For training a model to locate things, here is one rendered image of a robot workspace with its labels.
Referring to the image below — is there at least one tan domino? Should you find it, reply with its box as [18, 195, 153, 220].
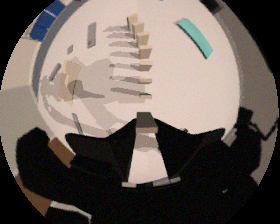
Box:
[127, 13, 136, 31]
[139, 44, 152, 59]
[136, 112, 157, 133]
[137, 31, 150, 48]
[131, 22, 144, 38]
[140, 61, 152, 72]
[140, 93, 151, 99]
[140, 78, 152, 84]

